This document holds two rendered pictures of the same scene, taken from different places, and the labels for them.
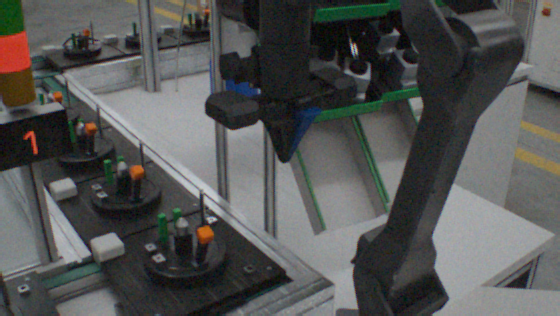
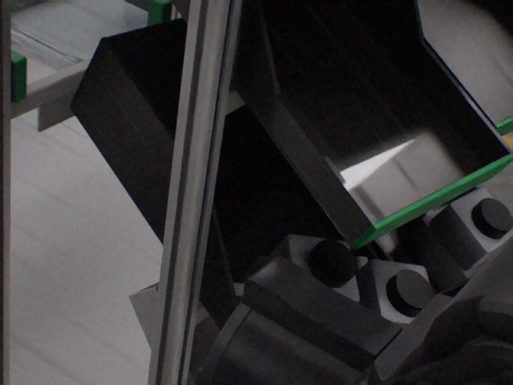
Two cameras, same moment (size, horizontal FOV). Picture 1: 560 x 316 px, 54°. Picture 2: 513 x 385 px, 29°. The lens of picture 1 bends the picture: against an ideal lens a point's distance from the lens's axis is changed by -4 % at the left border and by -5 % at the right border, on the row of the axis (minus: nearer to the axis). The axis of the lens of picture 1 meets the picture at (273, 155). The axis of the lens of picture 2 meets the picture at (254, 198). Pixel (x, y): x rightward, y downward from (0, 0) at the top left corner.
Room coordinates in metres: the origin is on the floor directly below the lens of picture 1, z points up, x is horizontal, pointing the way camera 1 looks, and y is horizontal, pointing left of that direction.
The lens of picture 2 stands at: (0.47, 0.16, 1.66)
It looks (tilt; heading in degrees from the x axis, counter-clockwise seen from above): 34 degrees down; 336
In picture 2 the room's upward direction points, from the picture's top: 10 degrees clockwise
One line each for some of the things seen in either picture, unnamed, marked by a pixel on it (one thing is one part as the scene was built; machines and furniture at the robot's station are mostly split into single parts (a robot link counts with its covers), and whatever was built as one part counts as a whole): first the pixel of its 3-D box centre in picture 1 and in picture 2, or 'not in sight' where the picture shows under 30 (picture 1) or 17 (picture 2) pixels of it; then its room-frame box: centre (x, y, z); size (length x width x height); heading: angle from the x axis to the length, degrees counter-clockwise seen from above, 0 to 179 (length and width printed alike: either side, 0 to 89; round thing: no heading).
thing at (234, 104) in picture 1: (284, 73); not in sight; (0.64, -0.01, 1.33); 0.19 x 0.06 x 0.08; 126
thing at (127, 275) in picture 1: (182, 238); not in sight; (0.78, 0.15, 1.01); 0.24 x 0.24 x 0.13; 36
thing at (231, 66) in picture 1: (254, 63); not in sight; (0.68, 0.02, 1.33); 0.07 x 0.07 x 0.06; 37
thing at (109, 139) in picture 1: (82, 138); not in sight; (1.17, 0.43, 1.01); 0.24 x 0.24 x 0.13; 36
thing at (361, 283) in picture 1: (399, 292); not in sight; (0.47, -0.13, 1.15); 0.09 x 0.07 x 0.06; 127
